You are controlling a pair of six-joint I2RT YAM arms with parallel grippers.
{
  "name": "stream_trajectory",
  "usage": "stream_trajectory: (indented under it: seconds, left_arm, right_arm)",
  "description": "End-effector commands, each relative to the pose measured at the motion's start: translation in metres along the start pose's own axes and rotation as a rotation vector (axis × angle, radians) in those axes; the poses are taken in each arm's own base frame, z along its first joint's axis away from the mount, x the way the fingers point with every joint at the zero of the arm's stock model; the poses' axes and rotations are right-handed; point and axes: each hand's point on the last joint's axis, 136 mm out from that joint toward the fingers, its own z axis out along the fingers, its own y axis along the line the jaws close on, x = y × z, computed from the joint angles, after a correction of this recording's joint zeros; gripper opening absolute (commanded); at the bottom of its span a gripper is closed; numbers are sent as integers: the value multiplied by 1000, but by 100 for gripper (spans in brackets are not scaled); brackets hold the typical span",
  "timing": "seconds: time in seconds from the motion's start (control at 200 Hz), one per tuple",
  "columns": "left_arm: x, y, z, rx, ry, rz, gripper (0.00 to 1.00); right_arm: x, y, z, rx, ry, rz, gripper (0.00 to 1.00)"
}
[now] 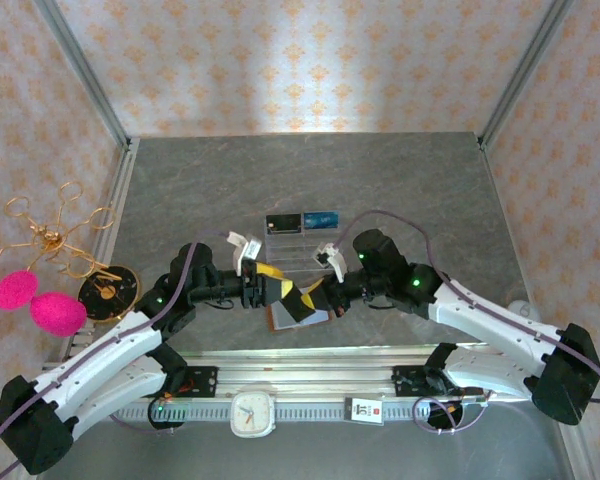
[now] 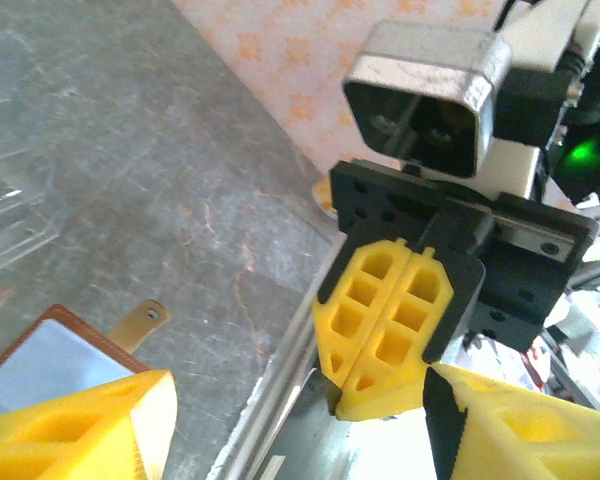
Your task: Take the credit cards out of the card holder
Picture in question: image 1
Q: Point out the white cup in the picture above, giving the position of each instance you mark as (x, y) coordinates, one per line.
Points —
(520, 307)

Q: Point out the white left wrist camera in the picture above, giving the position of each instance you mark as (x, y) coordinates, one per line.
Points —
(245, 250)

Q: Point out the black white number tag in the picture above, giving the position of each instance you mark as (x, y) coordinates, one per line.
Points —
(364, 411)

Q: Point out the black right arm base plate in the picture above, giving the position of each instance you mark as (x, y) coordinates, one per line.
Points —
(405, 382)

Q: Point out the white square analog clock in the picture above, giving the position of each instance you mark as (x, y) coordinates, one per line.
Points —
(252, 414)

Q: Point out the pink fluffy ball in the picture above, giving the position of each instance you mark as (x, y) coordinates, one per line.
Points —
(59, 314)
(16, 291)

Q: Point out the clear acrylic card stand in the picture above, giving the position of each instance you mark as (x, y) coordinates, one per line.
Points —
(290, 252)

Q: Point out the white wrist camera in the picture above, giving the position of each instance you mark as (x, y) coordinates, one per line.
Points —
(245, 250)
(332, 257)

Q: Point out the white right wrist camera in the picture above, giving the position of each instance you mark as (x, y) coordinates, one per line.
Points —
(332, 257)

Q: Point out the brown card holder wallet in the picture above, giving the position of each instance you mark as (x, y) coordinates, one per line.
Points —
(282, 321)

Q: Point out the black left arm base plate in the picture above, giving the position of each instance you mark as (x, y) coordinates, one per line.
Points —
(205, 382)

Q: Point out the round black gold clock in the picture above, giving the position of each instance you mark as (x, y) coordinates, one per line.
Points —
(115, 295)

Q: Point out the black credit card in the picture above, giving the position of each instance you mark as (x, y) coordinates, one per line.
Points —
(284, 224)

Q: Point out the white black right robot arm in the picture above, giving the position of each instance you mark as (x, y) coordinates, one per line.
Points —
(490, 315)

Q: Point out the aluminium side rail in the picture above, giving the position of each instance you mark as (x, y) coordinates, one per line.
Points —
(116, 210)

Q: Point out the blue credit card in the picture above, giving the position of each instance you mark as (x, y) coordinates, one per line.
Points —
(321, 221)

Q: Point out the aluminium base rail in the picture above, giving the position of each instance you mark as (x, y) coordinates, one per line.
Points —
(305, 372)

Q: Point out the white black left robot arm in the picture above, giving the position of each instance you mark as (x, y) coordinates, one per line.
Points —
(110, 345)

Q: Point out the aluminium frame corner post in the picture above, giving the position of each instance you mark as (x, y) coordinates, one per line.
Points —
(80, 70)
(525, 70)

